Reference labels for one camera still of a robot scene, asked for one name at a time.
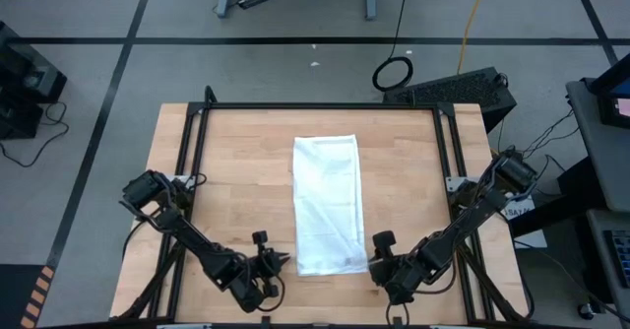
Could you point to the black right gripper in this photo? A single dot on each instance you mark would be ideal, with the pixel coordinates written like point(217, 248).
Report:
point(403, 277)

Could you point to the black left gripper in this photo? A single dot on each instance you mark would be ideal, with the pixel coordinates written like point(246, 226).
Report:
point(253, 289)

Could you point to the white towel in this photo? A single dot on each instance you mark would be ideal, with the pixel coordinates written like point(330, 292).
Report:
point(327, 201)

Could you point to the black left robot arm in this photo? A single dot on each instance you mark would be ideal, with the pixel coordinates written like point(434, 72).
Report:
point(197, 243)

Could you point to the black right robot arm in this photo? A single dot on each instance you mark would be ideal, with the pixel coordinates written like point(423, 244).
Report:
point(467, 220)

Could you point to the white label sheet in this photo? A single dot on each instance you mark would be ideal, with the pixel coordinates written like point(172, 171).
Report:
point(534, 240)

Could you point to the black computer tower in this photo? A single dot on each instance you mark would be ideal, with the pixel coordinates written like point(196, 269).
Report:
point(453, 90)

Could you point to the black desk foot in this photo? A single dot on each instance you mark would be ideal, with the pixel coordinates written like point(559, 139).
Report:
point(566, 206)

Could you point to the black caster wheel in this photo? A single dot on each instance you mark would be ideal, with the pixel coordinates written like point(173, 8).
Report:
point(585, 311)

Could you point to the grey desk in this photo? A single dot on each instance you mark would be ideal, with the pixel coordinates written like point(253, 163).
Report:
point(598, 270)
point(610, 161)

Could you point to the black keyboard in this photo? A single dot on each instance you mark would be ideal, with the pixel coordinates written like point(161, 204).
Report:
point(621, 257)

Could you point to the black power strip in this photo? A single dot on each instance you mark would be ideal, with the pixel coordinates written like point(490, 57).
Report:
point(256, 0)

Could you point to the black mat with orange stripes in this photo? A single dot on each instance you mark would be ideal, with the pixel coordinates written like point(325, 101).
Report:
point(15, 294)

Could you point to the black laptop screen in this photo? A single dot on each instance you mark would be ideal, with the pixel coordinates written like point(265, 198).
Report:
point(615, 107)

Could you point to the small black equipment case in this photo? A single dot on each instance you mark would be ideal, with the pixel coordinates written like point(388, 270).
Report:
point(19, 119)

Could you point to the large black equipment case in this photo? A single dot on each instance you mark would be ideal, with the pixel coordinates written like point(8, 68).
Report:
point(29, 63)

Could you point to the small black bracket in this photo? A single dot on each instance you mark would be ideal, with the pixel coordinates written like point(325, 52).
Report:
point(266, 322)
point(397, 322)

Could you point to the black aluminium table frame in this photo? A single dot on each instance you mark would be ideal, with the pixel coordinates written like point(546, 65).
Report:
point(320, 106)

